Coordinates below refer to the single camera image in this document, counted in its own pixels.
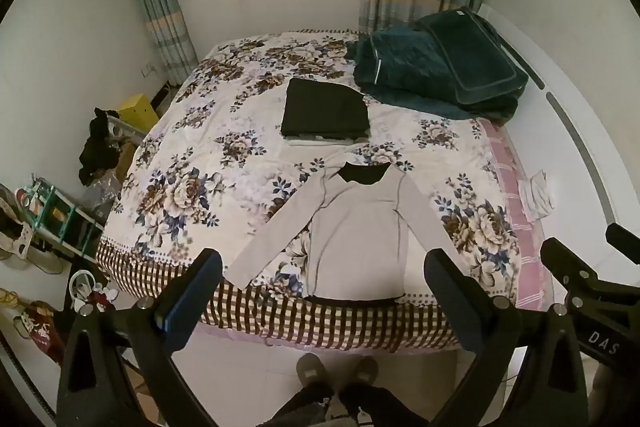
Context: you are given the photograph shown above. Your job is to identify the black folded garment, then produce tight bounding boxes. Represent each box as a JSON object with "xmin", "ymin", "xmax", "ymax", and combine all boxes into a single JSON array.
[{"xmin": 281, "ymin": 78, "xmax": 371, "ymax": 142}]

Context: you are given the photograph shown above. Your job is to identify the clear plastic bag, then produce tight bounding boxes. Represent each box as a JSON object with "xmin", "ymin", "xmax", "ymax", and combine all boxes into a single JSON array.
[{"xmin": 81, "ymin": 171, "xmax": 122, "ymax": 220}]

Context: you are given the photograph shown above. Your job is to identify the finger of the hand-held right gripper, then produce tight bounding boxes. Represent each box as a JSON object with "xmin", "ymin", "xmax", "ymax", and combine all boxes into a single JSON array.
[
  {"xmin": 540, "ymin": 237, "xmax": 602, "ymax": 304},
  {"xmin": 605, "ymin": 223, "xmax": 640, "ymax": 266}
]

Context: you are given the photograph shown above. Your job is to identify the person's right forearm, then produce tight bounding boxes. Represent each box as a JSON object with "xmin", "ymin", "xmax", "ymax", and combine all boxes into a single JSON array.
[{"xmin": 582, "ymin": 354, "xmax": 640, "ymax": 427}]

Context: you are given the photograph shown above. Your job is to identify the person's left leg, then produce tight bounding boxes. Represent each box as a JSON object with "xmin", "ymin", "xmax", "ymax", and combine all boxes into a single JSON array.
[{"xmin": 270, "ymin": 382, "xmax": 337, "ymax": 427}]

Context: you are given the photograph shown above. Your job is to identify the floral bed sheet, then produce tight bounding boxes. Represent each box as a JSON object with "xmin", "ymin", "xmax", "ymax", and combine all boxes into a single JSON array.
[{"xmin": 95, "ymin": 28, "xmax": 521, "ymax": 353}]

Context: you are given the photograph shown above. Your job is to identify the grey slipper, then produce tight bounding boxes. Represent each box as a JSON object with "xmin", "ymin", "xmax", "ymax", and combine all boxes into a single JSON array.
[
  {"xmin": 350, "ymin": 355, "xmax": 380, "ymax": 389},
  {"xmin": 296, "ymin": 353, "xmax": 329, "ymax": 391}
]

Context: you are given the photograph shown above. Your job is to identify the white bed headboard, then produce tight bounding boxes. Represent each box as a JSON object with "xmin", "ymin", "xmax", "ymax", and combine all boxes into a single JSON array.
[{"xmin": 477, "ymin": 4, "xmax": 640, "ymax": 268}]

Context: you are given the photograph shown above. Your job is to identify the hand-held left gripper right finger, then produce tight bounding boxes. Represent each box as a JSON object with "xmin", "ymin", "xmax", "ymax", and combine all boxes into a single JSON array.
[{"xmin": 423, "ymin": 248, "xmax": 586, "ymax": 427}]

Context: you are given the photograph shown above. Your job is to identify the grey long-sleeve shirt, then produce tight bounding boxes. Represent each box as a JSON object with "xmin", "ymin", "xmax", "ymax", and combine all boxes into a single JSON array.
[{"xmin": 227, "ymin": 161, "xmax": 471, "ymax": 306}]

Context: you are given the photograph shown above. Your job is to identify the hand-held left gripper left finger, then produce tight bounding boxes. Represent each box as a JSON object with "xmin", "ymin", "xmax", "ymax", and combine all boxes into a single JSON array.
[{"xmin": 56, "ymin": 248, "xmax": 223, "ymax": 427}]

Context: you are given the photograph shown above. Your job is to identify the black hanging clothes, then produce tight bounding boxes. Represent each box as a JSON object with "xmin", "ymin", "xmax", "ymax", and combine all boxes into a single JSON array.
[{"xmin": 77, "ymin": 108, "xmax": 122, "ymax": 188}]

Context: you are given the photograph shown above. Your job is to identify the dark green folded blanket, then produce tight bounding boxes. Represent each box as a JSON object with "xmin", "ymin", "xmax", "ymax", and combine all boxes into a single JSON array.
[{"xmin": 347, "ymin": 27, "xmax": 521, "ymax": 124}]

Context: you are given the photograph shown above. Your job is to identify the white sandal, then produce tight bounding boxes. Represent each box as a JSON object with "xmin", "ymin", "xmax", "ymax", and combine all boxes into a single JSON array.
[{"xmin": 68, "ymin": 270, "xmax": 119, "ymax": 314}]

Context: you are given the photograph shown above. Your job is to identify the red and white shoe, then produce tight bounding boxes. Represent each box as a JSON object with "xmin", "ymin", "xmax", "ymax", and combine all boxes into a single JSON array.
[{"xmin": 14, "ymin": 301, "xmax": 67, "ymax": 360}]

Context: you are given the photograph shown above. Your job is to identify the white sneaker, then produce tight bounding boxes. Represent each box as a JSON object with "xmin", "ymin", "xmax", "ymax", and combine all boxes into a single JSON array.
[{"xmin": 0, "ymin": 187, "xmax": 36, "ymax": 262}]

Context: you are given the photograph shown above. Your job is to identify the yellow box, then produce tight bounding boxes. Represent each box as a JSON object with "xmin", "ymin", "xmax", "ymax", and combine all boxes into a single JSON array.
[{"xmin": 117, "ymin": 93, "xmax": 160, "ymax": 128}]

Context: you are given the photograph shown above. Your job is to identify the dark green pillow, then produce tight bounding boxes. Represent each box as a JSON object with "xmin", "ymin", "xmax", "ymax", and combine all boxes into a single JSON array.
[{"xmin": 417, "ymin": 7, "xmax": 530, "ymax": 108}]

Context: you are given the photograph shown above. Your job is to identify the teal shoe rack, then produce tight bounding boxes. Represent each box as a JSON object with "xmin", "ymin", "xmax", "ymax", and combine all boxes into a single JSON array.
[{"xmin": 17, "ymin": 177, "xmax": 107, "ymax": 259}]

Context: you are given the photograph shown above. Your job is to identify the white crumpled cloth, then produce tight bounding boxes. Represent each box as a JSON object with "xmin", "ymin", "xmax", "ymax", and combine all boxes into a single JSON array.
[{"xmin": 519, "ymin": 170, "xmax": 557, "ymax": 224}]

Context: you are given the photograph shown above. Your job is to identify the pink striped mattress pad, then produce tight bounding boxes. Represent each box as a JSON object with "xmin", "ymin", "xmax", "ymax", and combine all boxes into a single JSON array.
[{"xmin": 475, "ymin": 117, "xmax": 554, "ymax": 309}]

